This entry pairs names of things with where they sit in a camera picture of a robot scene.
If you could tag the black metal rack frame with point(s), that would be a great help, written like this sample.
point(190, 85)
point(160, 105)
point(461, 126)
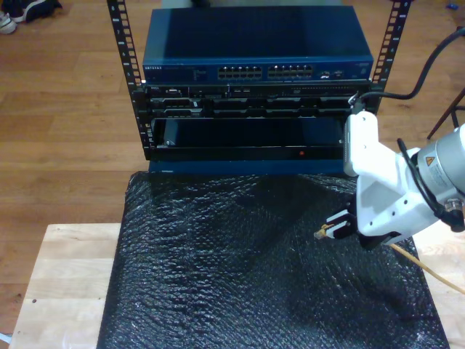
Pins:
point(121, 47)

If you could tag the black server chassis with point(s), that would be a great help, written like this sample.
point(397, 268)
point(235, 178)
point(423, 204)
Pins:
point(254, 105)

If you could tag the black rack drawer tray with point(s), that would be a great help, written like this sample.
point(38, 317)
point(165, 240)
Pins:
point(254, 152)

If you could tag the blue network switch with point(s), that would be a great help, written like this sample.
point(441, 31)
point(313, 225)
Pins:
point(254, 36)

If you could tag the small white object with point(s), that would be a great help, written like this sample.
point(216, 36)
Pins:
point(4, 338)

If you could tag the dark sneaker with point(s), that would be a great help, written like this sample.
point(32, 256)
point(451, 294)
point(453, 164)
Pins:
point(36, 9)

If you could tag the blue metal base panel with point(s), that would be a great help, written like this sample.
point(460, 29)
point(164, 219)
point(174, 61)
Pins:
point(218, 166)

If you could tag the white sneaker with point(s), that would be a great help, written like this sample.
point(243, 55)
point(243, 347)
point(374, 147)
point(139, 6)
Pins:
point(6, 23)

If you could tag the black bubble mat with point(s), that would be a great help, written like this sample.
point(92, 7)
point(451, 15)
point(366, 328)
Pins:
point(236, 254)

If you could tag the small blue object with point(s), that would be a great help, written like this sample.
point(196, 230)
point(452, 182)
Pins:
point(451, 6)

